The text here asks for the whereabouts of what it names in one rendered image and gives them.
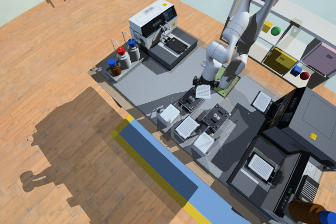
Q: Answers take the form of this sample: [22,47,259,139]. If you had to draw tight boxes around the brown bottle body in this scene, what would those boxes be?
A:
[288,199,326,224]

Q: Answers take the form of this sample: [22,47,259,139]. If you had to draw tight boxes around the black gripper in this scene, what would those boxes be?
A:
[193,75,220,90]

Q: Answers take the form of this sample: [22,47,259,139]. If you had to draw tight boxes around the red bottle cap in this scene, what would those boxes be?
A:
[117,47,125,55]

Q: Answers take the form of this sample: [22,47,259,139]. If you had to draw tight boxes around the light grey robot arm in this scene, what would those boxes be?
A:
[201,0,276,89]

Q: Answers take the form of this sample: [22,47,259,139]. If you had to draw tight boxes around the brown glass bottle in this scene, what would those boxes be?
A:
[109,64,121,76]

